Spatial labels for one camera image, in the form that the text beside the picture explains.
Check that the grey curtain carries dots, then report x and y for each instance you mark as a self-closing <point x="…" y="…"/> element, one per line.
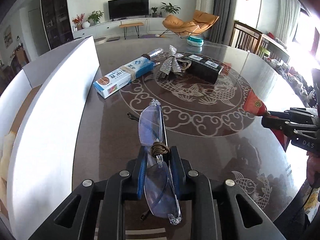
<point x="221" y="31"/>

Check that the white tv cabinet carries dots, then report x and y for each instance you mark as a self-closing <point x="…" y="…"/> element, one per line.
<point x="152" y="25"/>

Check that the silver glitter bow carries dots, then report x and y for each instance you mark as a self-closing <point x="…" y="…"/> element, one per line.
<point x="171" y="63"/>

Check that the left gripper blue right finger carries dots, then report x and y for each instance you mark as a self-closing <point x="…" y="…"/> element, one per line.
<point x="176" y="170"/>

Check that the person's right hand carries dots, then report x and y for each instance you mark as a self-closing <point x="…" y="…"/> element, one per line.
<point x="312" y="168"/>

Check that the clear blue glasses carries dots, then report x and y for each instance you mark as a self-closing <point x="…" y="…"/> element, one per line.
<point x="159" y="188"/>

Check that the black flat television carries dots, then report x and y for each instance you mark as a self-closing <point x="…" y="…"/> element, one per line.
<point x="126" y="8"/>

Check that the wooden dining chair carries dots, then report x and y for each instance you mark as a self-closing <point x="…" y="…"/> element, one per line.
<point x="245" y="38"/>

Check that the green potted plant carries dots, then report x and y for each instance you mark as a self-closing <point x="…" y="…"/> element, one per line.
<point x="170" y="9"/>
<point x="95" y="16"/>

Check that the dark glass display cabinet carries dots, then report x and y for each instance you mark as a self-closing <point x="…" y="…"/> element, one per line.
<point x="56" y="22"/>

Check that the white cardboard storage box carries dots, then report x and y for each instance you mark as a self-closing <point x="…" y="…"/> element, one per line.
<point x="41" y="110"/>

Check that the white round vase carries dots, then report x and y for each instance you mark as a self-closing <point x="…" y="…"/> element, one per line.
<point x="86" y="25"/>

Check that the green potted plant left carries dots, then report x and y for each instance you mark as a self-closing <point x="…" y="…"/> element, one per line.
<point x="95" y="16"/>

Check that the wooden bench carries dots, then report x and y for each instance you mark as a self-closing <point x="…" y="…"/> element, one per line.
<point x="125" y="28"/>

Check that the framed wall painting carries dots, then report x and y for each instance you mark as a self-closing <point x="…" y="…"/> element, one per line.
<point x="8" y="37"/>

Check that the red flower bouquet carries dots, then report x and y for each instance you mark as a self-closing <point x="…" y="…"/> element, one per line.
<point x="78" y="21"/>

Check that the blue white toothpaste box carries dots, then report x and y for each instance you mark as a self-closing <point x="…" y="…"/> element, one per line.
<point x="122" y="76"/>

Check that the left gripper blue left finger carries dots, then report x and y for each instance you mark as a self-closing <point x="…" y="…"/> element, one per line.
<point x="141" y="165"/>

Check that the teal white round container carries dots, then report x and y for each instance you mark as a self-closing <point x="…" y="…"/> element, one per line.
<point x="195" y="41"/>

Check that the orange lounge chair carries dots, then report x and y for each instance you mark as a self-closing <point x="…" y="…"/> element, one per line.
<point x="201" y="22"/>

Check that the green potted plant right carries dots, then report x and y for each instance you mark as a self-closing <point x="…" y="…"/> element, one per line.
<point x="170" y="9"/>

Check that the red paper pouch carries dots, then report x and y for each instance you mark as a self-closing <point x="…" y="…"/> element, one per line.
<point x="256" y="107"/>

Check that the black rectangular box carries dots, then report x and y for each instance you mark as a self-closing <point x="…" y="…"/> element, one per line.
<point x="203" y="67"/>

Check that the small potted plant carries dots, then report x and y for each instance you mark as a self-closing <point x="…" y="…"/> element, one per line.
<point x="154" y="11"/>

